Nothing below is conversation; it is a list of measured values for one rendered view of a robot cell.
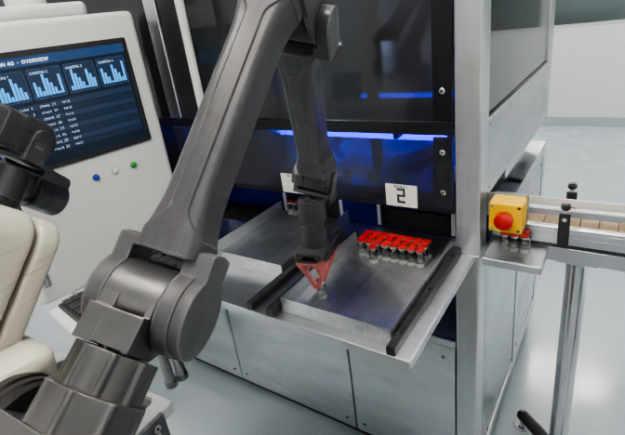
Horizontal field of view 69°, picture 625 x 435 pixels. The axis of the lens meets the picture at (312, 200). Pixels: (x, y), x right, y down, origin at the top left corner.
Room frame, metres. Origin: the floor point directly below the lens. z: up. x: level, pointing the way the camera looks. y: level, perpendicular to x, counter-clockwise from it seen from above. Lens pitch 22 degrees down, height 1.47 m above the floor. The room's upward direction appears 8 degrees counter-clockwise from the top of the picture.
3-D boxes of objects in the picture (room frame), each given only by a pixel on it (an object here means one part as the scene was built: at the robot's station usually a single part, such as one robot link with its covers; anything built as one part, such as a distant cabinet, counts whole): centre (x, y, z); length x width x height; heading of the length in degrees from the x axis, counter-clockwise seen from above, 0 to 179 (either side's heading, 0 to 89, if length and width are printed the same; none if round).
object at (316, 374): (1.96, 0.15, 0.44); 2.06 x 1.00 x 0.88; 54
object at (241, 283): (1.03, 0.01, 0.87); 0.70 x 0.48 x 0.02; 54
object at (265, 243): (1.19, 0.10, 0.90); 0.34 x 0.26 x 0.04; 144
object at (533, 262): (0.96, -0.48, 0.87); 0.14 x 0.13 x 0.02; 144
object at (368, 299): (0.89, -0.11, 0.90); 0.34 x 0.26 x 0.04; 144
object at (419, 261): (0.98, -0.17, 0.90); 0.18 x 0.02 x 0.05; 53
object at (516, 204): (0.93, -0.44, 0.99); 0.08 x 0.07 x 0.07; 144
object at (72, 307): (1.19, 0.55, 0.82); 0.40 x 0.14 x 0.02; 136
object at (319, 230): (0.86, 0.00, 1.04); 0.10 x 0.07 x 0.07; 157
